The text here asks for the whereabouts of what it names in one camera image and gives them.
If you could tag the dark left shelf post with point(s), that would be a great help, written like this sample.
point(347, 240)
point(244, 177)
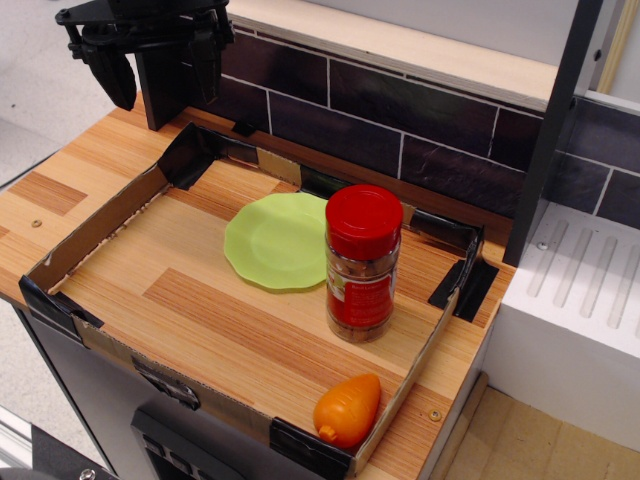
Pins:
point(168, 84)

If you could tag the orange toy carrot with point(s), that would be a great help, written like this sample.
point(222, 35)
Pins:
point(344, 414)

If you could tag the white ribbed drainboard unit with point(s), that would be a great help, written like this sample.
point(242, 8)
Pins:
point(566, 336)

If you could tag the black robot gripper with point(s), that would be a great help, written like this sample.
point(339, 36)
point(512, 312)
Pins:
point(103, 32)

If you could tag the red-lidded basil spice bottle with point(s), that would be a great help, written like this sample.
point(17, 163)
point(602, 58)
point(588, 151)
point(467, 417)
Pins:
point(363, 238)

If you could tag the taped cardboard fence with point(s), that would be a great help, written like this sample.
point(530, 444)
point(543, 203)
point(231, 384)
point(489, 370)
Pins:
point(179, 367)

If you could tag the light green plastic plate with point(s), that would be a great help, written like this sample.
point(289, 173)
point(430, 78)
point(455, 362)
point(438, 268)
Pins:
point(278, 242)

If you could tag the light wooden shelf board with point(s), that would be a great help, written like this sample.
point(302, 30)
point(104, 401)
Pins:
point(446, 62)

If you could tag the dark shelf post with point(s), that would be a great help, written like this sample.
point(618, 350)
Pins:
point(572, 64)
point(168, 84)

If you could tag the dark right shelf post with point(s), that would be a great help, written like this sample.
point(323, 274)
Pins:
point(572, 64)

